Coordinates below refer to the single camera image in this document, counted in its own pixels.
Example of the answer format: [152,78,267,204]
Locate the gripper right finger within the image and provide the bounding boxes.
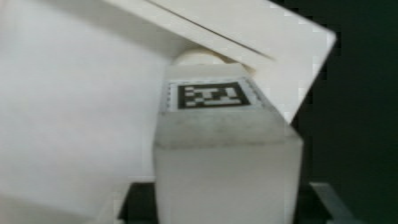
[310,182,360,224]

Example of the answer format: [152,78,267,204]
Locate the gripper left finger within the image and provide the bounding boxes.
[95,181,157,224]

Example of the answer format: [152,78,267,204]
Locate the white leg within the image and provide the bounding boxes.
[154,48,303,224]

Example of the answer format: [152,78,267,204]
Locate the white square tabletop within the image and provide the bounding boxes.
[0,0,337,224]

